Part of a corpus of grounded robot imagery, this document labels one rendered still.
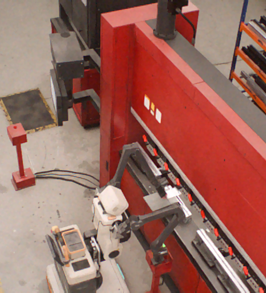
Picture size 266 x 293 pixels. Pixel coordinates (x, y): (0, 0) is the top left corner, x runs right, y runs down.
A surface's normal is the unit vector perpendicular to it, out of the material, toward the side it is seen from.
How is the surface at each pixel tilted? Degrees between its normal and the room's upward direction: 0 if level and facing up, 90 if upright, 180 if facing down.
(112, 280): 0
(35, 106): 0
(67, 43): 0
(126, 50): 90
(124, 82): 90
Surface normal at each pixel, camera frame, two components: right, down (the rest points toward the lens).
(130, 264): 0.04, -0.73
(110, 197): -0.65, -0.33
